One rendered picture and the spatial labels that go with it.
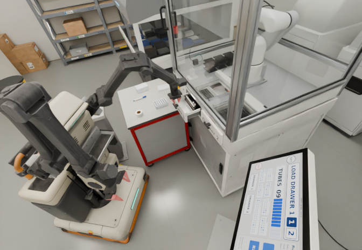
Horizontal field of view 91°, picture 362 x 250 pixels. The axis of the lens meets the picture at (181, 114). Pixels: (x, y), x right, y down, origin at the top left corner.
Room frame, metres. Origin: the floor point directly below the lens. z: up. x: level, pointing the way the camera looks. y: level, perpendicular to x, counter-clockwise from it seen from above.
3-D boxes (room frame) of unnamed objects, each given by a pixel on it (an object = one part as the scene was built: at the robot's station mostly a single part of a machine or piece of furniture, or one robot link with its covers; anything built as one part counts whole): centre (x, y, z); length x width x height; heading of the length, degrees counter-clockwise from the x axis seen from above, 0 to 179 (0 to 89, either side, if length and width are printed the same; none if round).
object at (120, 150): (1.40, 0.91, 0.38); 0.30 x 0.30 x 0.76; 15
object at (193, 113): (1.21, -0.19, 0.86); 0.40 x 0.26 x 0.06; 108
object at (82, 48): (4.55, 2.29, 0.22); 0.40 x 0.30 x 0.17; 105
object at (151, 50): (2.92, 0.09, 1.13); 1.78 x 1.14 x 0.45; 18
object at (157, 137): (1.48, 0.30, 0.38); 0.62 x 0.58 x 0.76; 18
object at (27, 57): (4.24, 3.51, 0.42); 0.85 x 0.33 x 0.84; 105
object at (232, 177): (1.28, -0.59, 0.40); 1.03 x 0.95 x 0.80; 18
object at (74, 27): (4.60, 2.15, 0.72); 0.41 x 0.32 x 0.28; 105
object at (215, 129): (0.88, -0.21, 0.87); 0.29 x 0.02 x 0.11; 18
